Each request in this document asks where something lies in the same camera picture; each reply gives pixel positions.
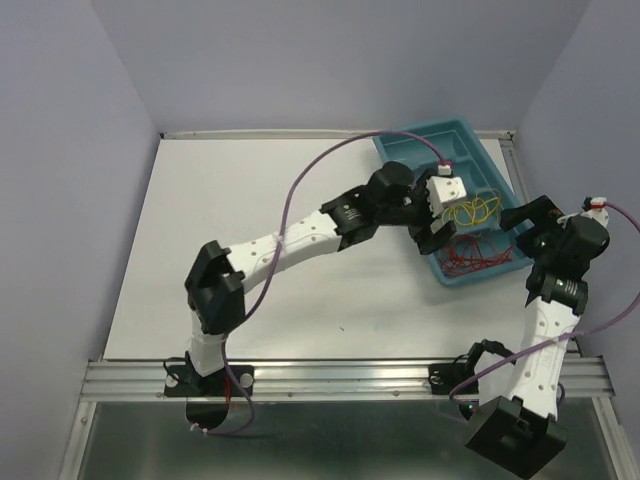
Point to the aluminium rail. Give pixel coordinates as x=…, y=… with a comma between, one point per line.
x=317, y=381

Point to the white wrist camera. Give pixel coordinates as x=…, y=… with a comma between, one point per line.
x=593, y=208
x=445, y=190

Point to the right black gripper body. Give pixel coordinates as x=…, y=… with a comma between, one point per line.
x=539, y=243

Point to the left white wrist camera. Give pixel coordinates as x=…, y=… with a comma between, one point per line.
x=445, y=190

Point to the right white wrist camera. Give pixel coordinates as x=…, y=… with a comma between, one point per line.
x=593, y=208

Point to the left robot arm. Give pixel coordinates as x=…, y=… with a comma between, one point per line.
x=220, y=277

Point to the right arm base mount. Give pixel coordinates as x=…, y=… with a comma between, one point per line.
x=444, y=376

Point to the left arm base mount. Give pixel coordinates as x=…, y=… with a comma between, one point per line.
x=182, y=381

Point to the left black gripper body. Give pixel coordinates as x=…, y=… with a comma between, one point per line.
x=417, y=212

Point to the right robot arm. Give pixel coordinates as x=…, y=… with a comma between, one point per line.
x=517, y=429

